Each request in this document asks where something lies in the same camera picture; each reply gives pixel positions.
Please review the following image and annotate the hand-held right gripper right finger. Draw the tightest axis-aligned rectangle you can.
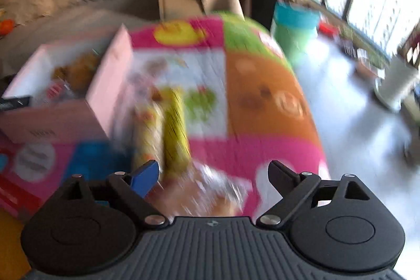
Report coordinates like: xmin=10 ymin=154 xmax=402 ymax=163
xmin=256 ymin=160 xmax=372 ymax=230

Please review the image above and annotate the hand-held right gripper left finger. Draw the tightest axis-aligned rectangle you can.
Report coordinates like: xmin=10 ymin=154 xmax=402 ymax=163
xmin=58 ymin=160 xmax=167 ymax=230

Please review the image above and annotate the yellow patterned snack packet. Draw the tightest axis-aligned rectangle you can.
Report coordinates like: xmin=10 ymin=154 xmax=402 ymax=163
xmin=132 ymin=101 xmax=165 ymax=171

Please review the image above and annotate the pink cardboard box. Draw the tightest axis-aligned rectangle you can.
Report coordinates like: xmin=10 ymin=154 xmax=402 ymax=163
xmin=0 ymin=23 xmax=134 ymax=145

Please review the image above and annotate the yellow green snack packet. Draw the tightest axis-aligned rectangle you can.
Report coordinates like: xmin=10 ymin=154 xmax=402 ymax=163
xmin=163 ymin=87 xmax=192 ymax=176

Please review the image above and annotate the bread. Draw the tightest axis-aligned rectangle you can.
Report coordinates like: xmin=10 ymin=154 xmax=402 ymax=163
xmin=146 ymin=162 xmax=253 ymax=218

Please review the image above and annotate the colourful play mat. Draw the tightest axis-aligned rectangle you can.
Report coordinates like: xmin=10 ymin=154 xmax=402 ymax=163
xmin=0 ymin=12 xmax=331 ymax=225

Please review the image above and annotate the orange ball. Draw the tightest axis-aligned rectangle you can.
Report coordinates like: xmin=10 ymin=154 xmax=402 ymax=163
xmin=0 ymin=19 xmax=15 ymax=36

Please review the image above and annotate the grey covered sofa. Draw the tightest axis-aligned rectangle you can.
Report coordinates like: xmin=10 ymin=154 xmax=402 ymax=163
xmin=0 ymin=0 xmax=212 ymax=79

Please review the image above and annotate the green plastic basin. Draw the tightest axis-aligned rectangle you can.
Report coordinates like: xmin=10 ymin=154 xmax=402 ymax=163
xmin=272 ymin=23 xmax=318 ymax=66

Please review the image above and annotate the tall white pot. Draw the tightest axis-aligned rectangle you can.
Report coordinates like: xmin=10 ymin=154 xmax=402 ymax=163
xmin=373 ymin=54 xmax=420 ymax=110

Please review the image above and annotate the red plastic basin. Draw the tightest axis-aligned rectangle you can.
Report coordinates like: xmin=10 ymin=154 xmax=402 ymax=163
xmin=318 ymin=22 xmax=339 ymax=37

